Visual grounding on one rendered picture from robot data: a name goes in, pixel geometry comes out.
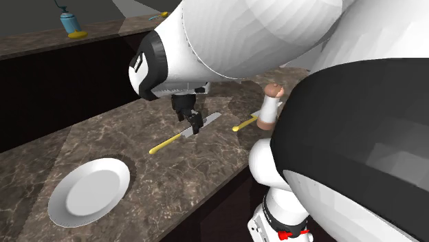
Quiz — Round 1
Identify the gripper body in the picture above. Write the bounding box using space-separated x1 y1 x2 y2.
170 93 197 122

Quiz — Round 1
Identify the white and brown pepper mill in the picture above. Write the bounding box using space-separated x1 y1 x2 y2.
256 82 285 131

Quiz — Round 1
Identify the yellow and blue utensil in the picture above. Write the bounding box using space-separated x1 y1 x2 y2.
148 11 169 21

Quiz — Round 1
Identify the white plate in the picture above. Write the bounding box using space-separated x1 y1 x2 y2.
47 157 131 229

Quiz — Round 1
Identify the blue bottle with yellow base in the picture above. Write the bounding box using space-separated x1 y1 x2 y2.
53 0 89 40

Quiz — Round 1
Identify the yellow-handled serrated knife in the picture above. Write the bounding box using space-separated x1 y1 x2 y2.
148 111 223 155

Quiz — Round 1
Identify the yellow-handled table knife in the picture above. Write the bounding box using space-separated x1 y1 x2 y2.
232 101 283 133

